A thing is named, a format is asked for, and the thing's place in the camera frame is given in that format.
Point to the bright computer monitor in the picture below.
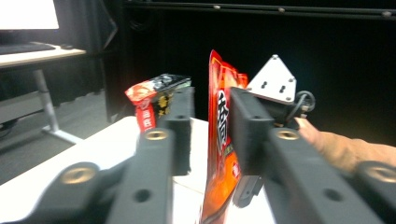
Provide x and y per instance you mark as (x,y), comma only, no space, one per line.
(28,14)

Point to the red black seasoning packet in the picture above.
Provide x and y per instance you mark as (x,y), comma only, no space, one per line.
(144,116)

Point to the black metal rail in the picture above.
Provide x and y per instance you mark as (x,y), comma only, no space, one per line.
(249,9)

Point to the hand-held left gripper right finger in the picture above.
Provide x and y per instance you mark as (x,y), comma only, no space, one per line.
(249,140)

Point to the red orange seasoning packet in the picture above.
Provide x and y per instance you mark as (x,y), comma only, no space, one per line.
(218,174)

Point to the black computer mouse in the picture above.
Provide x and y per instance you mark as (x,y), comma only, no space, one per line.
(67,47)

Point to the cream plastic storage box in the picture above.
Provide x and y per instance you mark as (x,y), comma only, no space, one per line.
(102,146)

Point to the black keyboard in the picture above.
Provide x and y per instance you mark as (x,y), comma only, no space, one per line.
(25,48)

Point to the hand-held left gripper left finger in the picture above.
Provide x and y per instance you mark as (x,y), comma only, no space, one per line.
(182,146)

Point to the dark curtain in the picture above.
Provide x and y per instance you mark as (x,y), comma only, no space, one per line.
(90,46)

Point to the desk with grey metal legs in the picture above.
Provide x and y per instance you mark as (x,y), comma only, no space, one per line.
(43,93)

